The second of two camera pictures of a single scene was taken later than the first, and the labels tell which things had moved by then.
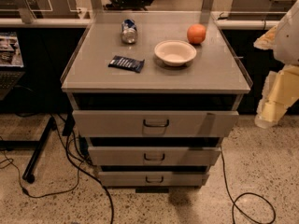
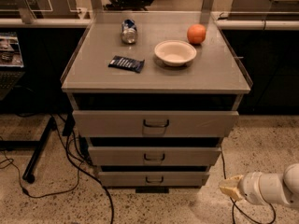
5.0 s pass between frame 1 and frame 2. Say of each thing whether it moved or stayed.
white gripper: moved
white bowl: stayed
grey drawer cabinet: stayed
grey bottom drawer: stayed
